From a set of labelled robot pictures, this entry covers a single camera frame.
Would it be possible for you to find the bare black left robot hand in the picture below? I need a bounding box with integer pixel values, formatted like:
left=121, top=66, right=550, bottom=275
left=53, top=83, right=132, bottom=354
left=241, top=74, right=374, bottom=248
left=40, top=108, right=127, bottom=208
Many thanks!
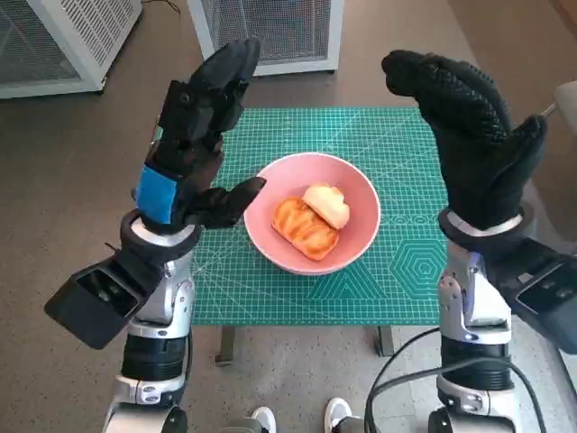
left=134, top=38, right=268, bottom=234

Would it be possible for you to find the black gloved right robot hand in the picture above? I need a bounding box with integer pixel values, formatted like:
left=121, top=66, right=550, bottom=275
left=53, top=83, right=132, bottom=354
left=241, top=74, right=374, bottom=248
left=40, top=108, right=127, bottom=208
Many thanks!
left=381, top=49, right=549, bottom=229

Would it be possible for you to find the pink bowl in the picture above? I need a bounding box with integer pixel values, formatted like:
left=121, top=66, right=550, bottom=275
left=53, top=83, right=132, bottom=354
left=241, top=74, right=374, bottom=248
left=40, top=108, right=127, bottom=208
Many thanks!
left=243, top=152, right=380, bottom=277

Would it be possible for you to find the oblong braided toy bread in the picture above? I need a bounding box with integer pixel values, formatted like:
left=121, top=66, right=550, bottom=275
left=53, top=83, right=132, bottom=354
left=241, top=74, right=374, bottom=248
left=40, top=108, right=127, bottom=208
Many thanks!
left=270, top=196, right=340, bottom=262

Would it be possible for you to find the round toy bread bun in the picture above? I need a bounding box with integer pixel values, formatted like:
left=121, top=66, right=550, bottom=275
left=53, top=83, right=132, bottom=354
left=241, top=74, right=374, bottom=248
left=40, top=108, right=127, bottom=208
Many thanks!
left=301, top=182, right=352, bottom=230

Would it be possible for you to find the green cutting mat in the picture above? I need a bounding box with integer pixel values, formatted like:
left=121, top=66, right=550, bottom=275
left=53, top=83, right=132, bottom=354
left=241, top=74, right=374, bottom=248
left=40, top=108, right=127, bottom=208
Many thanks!
left=188, top=106, right=447, bottom=327

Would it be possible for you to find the white mesh cage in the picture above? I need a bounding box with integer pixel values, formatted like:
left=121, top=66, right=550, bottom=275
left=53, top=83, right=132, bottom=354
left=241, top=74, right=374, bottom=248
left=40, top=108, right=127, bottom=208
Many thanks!
left=0, top=0, right=142, bottom=99
left=187, top=0, right=344, bottom=77

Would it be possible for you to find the black table leg foot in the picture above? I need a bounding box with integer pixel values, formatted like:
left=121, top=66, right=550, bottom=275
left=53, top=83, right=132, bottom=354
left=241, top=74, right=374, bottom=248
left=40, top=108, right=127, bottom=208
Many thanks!
left=215, top=327, right=236, bottom=367
left=376, top=325, right=396, bottom=357

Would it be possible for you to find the white furniture panel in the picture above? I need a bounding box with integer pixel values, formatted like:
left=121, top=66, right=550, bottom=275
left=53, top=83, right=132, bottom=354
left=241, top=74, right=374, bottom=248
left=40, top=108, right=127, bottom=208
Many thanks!
left=558, top=351, right=577, bottom=389

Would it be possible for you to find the grey robot waist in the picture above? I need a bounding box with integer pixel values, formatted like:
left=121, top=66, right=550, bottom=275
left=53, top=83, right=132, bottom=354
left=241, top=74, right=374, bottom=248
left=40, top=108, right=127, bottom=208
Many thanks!
left=223, top=417, right=265, bottom=433

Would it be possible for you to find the thin black floor cable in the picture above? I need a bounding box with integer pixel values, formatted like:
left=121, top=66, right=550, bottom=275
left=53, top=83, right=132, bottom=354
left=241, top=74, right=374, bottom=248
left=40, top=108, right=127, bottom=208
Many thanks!
left=142, top=0, right=179, bottom=14

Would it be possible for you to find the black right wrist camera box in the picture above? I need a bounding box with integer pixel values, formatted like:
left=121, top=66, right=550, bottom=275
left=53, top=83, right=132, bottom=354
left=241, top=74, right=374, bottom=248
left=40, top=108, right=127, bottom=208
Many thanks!
left=489, top=238, right=577, bottom=355

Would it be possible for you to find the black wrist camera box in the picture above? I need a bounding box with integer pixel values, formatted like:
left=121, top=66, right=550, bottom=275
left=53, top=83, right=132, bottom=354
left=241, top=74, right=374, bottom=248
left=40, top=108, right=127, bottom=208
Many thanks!
left=489, top=238, right=577, bottom=355
left=43, top=250, right=168, bottom=351

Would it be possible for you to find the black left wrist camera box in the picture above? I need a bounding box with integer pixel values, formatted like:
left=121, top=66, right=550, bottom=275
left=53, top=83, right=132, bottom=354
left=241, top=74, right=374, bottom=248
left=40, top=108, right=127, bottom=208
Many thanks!
left=43, top=250, right=168, bottom=351

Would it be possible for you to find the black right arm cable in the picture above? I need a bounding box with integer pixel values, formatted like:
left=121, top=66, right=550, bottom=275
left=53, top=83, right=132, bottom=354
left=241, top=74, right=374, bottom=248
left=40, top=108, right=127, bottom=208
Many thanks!
left=363, top=327, right=537, bottom=433

